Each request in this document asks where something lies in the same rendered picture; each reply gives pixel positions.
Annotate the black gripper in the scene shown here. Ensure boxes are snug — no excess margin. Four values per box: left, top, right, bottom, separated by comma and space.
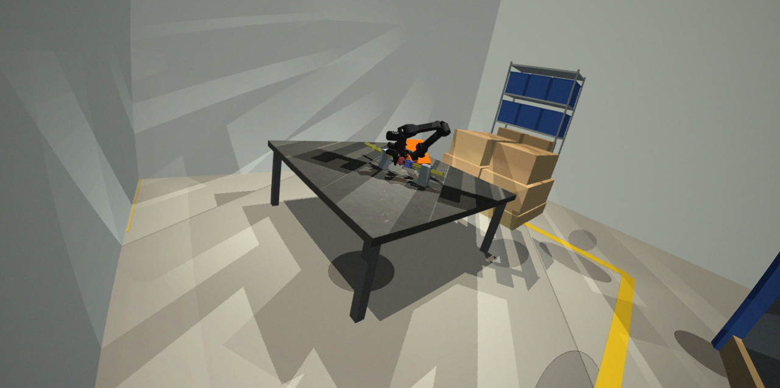
386, 141, 413, 166

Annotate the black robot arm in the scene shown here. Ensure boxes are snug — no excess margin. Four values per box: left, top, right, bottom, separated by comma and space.
386, 121, 451, 160

